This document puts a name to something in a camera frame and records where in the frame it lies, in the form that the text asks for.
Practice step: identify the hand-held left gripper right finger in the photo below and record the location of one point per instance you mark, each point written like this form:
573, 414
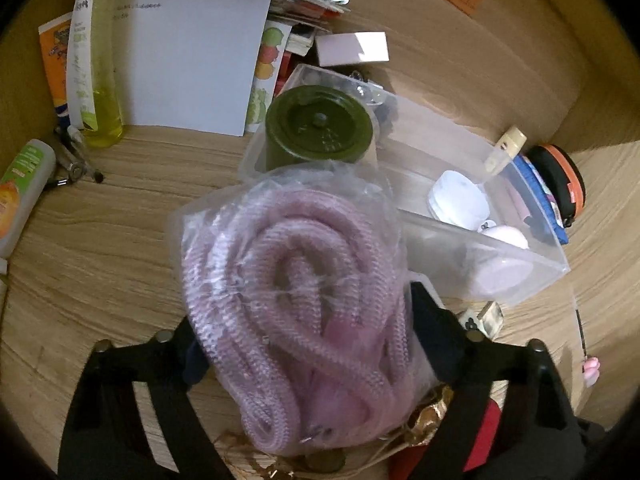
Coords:
450, 340

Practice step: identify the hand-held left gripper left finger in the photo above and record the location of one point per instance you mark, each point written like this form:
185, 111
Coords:
165, 355

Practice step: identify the red pouch with gold bells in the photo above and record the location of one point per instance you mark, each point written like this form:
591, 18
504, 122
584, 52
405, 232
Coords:
430, 412

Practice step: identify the clear plastic box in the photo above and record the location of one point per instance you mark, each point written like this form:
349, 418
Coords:
500, 270

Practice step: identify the wooden desktop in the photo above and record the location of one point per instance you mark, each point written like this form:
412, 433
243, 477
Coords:
110, 270

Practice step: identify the beige printed cube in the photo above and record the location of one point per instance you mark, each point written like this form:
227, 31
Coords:
482, 322

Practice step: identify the pink and white round object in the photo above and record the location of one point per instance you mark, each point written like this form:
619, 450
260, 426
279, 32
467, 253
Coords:
502, 277

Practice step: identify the white round container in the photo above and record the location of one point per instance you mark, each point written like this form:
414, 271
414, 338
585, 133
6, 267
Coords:
505, 235

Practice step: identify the white round pads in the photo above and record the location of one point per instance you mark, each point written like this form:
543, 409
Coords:
457, 197

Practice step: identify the pen with pink paw charm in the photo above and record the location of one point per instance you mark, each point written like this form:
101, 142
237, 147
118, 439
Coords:
591, 370

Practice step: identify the cream small tube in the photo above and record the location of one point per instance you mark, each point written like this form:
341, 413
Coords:
505, 152

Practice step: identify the orange and black round case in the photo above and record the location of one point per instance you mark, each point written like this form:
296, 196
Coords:
562, 180

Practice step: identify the dark green round tin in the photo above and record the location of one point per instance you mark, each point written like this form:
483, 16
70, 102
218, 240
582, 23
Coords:
320, 125

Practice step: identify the yellow liquid clear bottle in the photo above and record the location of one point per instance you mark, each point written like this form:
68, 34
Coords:
102, 90

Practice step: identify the white paper sheet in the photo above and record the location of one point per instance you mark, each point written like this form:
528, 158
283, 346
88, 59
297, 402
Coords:
190, 60

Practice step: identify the small white cardboard box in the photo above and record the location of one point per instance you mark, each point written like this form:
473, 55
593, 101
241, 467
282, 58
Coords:
350, 47

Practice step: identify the orange booklet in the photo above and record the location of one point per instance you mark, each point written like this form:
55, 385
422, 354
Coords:
52, 60

